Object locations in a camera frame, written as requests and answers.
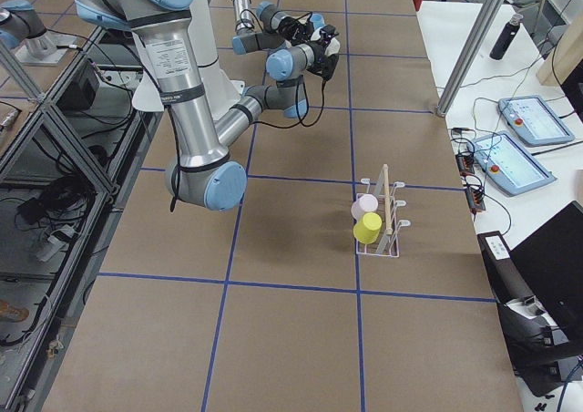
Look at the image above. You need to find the teach pendant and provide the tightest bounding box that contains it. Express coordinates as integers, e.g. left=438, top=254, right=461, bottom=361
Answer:
left=497, top=95, right=575, bottom=147
left=469, top=131, right=557, bottom=197

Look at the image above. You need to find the yellow plastic cup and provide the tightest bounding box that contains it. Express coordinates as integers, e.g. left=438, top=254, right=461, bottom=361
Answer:
left=353, top=212, right=383, bottom=245

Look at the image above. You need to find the white wire cup rack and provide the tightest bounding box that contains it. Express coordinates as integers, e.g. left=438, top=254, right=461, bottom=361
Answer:
left=353, top=164, right=411, bottom=258

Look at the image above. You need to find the blue plastic cup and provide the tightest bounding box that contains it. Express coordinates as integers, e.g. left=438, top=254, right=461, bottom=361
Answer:
left=309, top=13, right=325, bottom=31

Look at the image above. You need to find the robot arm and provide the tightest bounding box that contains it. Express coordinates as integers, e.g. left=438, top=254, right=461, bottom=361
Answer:
left=75, top=0, right=340, bottom=211
left=231, top=0, right=314, bottom=55

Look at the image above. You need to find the pink plastic cup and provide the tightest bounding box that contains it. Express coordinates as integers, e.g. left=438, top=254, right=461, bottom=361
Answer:
left=351, top=193, right=378, bottom=221

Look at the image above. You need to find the teach pendant far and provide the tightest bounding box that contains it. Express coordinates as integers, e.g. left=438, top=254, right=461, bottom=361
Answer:
left=497, top=95, right=575, bottom=147

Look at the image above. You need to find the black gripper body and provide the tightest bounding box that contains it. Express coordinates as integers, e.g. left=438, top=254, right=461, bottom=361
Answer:
left=312, top=42, right=339, bottom=79
left=280, top=16, right=314, bottom=43

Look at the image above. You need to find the black bottle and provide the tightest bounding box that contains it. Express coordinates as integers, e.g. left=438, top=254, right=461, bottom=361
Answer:
left=489, top=13, right=524, bottom=60

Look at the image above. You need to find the teach pendant near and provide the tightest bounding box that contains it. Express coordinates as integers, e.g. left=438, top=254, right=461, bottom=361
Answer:
left=469, top=131, right=557, bottom=197

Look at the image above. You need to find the black monitor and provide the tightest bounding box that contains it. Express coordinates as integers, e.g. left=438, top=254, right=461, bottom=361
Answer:
left=510, top=201, right=582, bottom=339

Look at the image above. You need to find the black cable on desk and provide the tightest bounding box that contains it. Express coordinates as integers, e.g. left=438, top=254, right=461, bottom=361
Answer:
left=450, top=56, right=566, bottom=238

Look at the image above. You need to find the aluminium frame post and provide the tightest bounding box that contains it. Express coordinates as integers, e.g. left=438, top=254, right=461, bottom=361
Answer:
left=435, top=0, right=504, bottom=118

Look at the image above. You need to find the pale green plastic cup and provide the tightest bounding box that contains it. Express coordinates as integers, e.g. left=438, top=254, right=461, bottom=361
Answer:
left=324, top=37, right=341, bottom=57

